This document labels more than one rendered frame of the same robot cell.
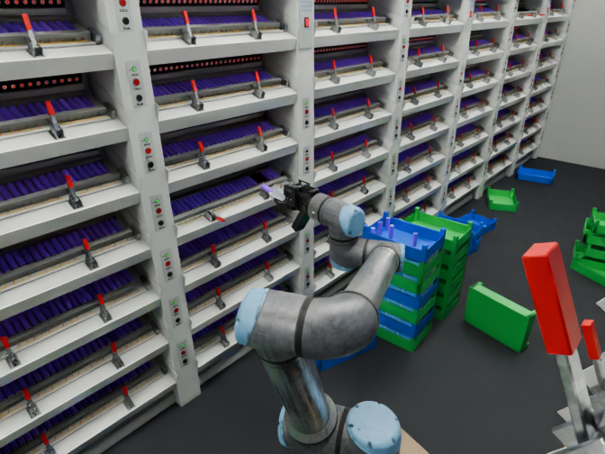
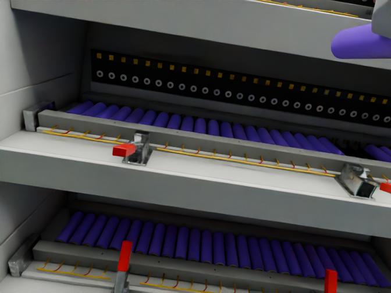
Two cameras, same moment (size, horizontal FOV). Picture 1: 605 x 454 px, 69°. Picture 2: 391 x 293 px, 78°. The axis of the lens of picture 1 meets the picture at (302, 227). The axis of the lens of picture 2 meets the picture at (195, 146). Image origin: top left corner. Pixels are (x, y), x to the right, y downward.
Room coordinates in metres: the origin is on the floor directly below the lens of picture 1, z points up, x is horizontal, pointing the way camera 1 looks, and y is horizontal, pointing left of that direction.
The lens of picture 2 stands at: (1.29, 0.08, 0.78)
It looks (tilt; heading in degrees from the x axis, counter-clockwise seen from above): 4 degrees down; 45
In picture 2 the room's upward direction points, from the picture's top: 9 degrees clockwise
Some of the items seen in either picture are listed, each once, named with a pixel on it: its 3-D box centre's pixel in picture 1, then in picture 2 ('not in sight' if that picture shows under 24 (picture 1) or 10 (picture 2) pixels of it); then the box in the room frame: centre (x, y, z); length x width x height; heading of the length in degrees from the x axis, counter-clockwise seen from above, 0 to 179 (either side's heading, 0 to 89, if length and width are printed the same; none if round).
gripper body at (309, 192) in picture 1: (302, 198); not in sight; (1.32, 0.00, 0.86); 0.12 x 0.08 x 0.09; 44
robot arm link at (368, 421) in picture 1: (370, 440); not in sight; (0.84, -0.19, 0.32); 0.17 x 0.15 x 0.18; 71
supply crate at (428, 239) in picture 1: (403, 234); not in sight; (1.70, -0.44, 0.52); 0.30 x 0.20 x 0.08; 51
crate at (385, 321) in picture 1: (395, 308); not in sight; (1.70, -0.44, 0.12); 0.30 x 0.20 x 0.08; 51
